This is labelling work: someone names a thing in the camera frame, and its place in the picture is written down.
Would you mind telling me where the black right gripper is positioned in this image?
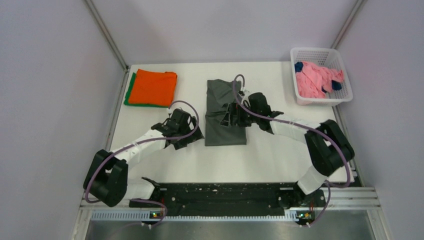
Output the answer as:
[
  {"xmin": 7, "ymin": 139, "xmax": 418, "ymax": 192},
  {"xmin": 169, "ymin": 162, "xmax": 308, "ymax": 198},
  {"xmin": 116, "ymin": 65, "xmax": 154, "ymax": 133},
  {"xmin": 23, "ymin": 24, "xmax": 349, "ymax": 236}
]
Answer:
[{"xmin": 220, "ymin": 102, "xmax": 260, "ymax": 128}]

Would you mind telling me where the grey t-shirt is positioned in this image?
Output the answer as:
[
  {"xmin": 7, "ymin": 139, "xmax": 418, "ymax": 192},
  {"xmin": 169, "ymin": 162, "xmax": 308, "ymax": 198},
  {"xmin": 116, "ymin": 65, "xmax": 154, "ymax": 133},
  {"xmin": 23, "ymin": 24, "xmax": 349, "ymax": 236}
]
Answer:
[{"xmin": 204, "ymin": 79, "xmax": 247, "ymax": 147}]

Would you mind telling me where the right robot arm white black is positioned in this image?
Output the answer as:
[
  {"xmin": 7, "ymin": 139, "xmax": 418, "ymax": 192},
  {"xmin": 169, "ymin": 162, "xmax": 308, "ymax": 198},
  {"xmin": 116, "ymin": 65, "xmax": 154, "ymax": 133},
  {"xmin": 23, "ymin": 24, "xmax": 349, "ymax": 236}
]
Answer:
[{"xmin": 220, "ymin": 91, "xmax": 355, "ymax": 206}]

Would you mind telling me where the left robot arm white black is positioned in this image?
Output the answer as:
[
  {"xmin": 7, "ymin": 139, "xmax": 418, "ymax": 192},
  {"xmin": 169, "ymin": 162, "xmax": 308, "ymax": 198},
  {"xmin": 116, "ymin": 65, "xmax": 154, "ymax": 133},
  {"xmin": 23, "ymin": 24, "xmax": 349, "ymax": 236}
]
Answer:
[{"xmin": 83, "ymin": 108, "xmax": 204, "ymax": 207}]

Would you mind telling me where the folded orange t-shirt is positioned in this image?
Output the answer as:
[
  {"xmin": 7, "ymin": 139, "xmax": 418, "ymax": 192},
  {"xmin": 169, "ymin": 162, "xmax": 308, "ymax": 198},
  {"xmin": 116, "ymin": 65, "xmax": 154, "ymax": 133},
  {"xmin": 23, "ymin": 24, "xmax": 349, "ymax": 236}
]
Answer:
[{"xmin": 129, "ymin": 69, "xmax": 178, "ymax": 107}]

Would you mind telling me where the folded green t-shirt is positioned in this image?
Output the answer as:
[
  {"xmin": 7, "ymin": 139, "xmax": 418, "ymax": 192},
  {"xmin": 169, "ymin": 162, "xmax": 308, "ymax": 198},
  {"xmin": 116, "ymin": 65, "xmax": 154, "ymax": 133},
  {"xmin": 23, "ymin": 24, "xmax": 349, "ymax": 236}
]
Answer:
[{"xmin": 123, "ymin": 73, "xmax": 168, "ymax": 108}]

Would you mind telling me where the pink crumpled t-shirt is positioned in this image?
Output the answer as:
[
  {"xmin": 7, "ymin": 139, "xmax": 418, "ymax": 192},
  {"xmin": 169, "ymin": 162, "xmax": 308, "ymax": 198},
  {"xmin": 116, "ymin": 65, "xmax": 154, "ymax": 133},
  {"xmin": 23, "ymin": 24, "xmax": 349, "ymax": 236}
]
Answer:
[{"xmin": 294, "ymin": 60, "xmax": 345, "ymax": 99}]

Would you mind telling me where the white plastic laundry basket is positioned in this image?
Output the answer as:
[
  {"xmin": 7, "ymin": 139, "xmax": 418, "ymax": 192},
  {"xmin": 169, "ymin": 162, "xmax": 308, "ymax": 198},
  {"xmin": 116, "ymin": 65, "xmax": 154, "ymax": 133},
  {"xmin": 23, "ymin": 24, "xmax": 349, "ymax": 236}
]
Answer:
[{"xmin": 290, "ymin": 47, "xmax": 353, "ymax": 107}]

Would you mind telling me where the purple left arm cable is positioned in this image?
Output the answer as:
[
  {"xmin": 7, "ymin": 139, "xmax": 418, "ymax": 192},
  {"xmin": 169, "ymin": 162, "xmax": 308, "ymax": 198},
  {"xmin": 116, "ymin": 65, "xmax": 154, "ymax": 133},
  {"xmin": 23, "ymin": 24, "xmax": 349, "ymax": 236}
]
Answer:
[{"xmin": 84, "ymin": 100, "xmax": 200, "ymax": 204}]

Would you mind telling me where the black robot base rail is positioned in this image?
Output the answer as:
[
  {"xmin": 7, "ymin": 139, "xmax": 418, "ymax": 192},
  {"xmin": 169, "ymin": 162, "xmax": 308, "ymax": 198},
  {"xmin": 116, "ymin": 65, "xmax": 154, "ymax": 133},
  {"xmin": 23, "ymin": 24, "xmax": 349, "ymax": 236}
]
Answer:
[{"xmin": 129, "ymin": 182, "xmax": 326, "ymax": 217}]

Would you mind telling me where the white slotted cable duct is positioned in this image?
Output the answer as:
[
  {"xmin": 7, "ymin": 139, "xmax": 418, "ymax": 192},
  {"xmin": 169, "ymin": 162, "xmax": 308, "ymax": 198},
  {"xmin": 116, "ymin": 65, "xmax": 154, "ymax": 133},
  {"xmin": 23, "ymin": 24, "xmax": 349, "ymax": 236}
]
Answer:
[{"xmin": 91, "ymin": 209, "xmax": 313, "ymax": 222}]

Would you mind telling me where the aluminium frame post left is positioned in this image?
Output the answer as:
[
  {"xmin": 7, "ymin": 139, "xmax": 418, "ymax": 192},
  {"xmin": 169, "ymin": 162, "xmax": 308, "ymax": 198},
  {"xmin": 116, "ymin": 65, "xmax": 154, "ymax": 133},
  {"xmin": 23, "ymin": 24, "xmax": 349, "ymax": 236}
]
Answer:
[{"xmin": 83, "ymin": 0, "xmax": 129, "ymax": 71}]

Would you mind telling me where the aluminium frame post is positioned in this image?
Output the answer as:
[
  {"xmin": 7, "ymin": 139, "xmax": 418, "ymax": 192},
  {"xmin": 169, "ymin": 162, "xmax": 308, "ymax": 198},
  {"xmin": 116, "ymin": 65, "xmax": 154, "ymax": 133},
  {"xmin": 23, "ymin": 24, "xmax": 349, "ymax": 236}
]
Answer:
[
  {"xmin": 330, "ymin": 0, "xmax": 367, "ymax": 49},
  {"xmin": 83, "ymin": 0, "xmax": 129, "ymax": 71}
]

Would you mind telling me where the aluminium frame post right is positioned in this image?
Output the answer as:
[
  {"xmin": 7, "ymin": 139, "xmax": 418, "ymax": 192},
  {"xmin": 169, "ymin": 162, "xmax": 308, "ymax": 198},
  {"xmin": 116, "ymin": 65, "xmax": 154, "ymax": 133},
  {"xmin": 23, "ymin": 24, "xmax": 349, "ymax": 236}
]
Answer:
[{"xmin": 330, "ymin": 0, "xmax": 367, "ymax": 49}]

